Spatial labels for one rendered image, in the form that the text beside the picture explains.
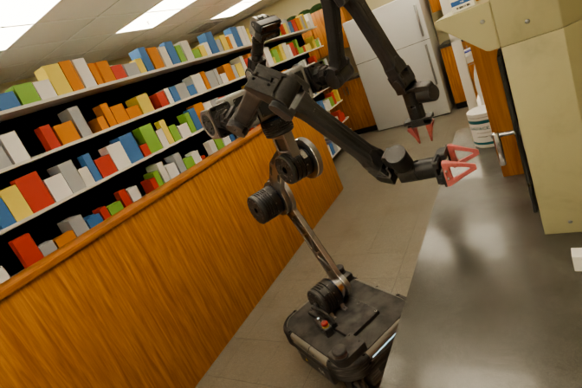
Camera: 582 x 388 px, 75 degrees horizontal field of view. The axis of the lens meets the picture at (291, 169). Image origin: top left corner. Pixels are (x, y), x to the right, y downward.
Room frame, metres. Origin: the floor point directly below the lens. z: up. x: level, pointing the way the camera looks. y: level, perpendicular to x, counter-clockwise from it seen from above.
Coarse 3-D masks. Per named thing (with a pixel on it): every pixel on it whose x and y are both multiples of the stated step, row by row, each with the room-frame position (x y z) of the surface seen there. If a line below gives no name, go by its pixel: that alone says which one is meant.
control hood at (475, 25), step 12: (480, 0) 1.03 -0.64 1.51; (456, 12) 0.89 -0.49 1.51; (468, 12) 0.82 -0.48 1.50; (480, 12) 0.81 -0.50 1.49; (492, 12) 0.80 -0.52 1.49; (444, 24) 0.85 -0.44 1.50; (456, 24) 0.84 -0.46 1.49; (468, 24) 0.82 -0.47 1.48; (480, 24) 0.81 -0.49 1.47; (492, 24) 0.80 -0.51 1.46; (456, 36) 0.84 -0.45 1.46; (468, 36) 0.83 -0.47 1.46; (480, 36) 0.81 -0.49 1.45; (492, 36) 0.80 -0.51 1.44; (492, 48) 0.80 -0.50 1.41
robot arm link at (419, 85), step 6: (396, 84) 1.33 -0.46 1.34; (414, 84) 1.33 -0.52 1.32; (420, 84) 1.30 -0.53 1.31; (426, 84) 1.27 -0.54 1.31; (432, 84) 1.27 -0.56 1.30; (396, 90) 1.34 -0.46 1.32; (402, 90) 1.32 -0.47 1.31; (408, 90) 1.32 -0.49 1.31; (414, 90) 1.30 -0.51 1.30; (420, 90) 1.29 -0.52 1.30; (426, 90) 1.27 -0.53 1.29; (432, 90) 1.27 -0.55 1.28; (438, 90) 1.28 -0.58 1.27; (420, 96) 1.29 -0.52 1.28; (426, 96) 1.26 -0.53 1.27; (432, 96) 1.26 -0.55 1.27; (438, 96) 1.28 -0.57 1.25; (420, 102) 1.30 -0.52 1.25
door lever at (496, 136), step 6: (498, 132) 0.87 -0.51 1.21; (504, 132) 0.86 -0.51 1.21; (510, 132) 0.85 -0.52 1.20; (492, 138) 0.87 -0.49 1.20; (498, 138) 0.86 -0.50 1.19; (498, 144) 0.86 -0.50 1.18; (498, 150) 0.86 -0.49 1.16; (498, 156) 0.87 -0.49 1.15; (504, 156) 0.86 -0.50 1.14; (504, 162) 0.86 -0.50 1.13
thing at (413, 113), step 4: (420, 104) 1.34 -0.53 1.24; (408, 108) 1.35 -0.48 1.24; (412, 108) 1.33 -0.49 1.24; (416, 108) 1.33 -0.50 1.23; (420, 108) 1.33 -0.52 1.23; (408, 112) 1.35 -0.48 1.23; (412, 112) 1.33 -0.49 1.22; (416, 112) 1.33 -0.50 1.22; (420, 112) 1.32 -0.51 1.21; (424, 112) 1.34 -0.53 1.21; (432, 112) 1.34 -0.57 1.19; (412, 116) 1.34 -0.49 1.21; (416, 116) 1.33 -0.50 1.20; (420, 116) 1.32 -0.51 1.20; (424, 116) 1.33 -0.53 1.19; (428, 116) 1.31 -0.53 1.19; (408, 120) 1.37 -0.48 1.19; (412, 120) 1.34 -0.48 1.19; (416, 120) 1.33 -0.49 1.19; (424, 120) 1.32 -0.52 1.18; (404, 124) 1.35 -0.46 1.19; (408, 124) 1.35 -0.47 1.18
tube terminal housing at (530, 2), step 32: (512, 0) 0.77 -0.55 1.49; (544, 0) 0.74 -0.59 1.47; (576, 0) 0.74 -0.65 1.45; (512, 32) 0.78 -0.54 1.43; (544, 32) 0.75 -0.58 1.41; (576, 32) 0.74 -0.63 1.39; (512, 64) 0.79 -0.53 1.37; (544, 64) 0.76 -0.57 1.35; (576, 64) 0.74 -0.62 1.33; (544, 96) 0.76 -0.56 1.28; (576, 96) 0.73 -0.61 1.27; (544, 128) 0.77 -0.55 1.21; (576, 128) 0.74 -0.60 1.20; (544, 160) 0.78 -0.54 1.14; (576, 160) 0.74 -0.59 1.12; (544, 192) 0.79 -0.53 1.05; (576, 192) 0.75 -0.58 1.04; (544, 224) 0.79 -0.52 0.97; (576, 224) 0.76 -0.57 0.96
